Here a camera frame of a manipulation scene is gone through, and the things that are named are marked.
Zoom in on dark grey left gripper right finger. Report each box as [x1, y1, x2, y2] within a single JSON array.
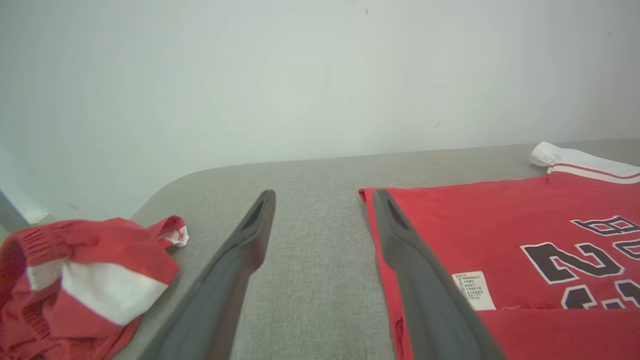
[[372, 189, 507, 360]]

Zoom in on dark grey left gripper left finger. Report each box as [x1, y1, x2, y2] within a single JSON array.
[[137, 189, 277, 360]]

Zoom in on red basketball jersey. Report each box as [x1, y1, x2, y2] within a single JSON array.
[[358, 141, 640, 360]]

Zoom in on red basketball shorts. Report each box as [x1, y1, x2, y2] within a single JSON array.
[[0, 215, 190, 360]]

